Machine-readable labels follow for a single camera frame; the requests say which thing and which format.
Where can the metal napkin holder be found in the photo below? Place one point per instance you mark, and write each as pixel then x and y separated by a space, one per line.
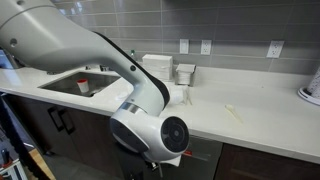
pixel 185 75

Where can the light wooden board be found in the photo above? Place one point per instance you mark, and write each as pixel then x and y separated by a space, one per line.
pixel 41 165

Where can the stainless steel dishwasher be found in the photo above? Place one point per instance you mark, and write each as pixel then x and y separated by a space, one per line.
pixel 203 160

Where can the white cup with red inside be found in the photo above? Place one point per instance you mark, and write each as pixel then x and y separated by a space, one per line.
pixel 83 86

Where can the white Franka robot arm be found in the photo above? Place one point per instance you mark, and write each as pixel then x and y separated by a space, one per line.
pixel 50 36

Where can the green capped dish soap bottle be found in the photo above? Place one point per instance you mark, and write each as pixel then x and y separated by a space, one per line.
pixel 132 52

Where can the white paper towel stack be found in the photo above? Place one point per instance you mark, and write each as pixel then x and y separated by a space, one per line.
pixel 158 65

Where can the stainless steel sink basin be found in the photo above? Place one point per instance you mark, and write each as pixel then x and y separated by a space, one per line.
pixel 66 85

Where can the brown wood sink cabinet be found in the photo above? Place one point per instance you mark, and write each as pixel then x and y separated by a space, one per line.
pixel 90 133

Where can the dark wood drawer cabinet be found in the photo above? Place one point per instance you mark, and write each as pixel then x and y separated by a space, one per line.
pixel 266 163

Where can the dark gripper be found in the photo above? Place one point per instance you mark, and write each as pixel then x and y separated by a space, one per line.
pixel 154 170

